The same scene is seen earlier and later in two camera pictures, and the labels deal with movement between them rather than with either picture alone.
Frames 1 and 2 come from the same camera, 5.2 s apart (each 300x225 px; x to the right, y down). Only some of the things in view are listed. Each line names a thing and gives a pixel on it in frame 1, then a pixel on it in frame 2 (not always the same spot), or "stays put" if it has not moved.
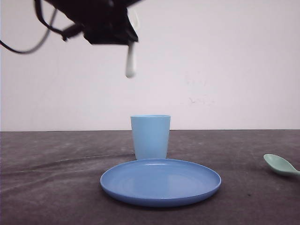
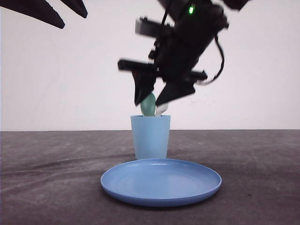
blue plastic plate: (159, 183) stays put
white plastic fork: (134, 18) -> (160, 108)
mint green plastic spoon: (281, 164) -> (148, 105)
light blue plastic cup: (150, 134) stays put
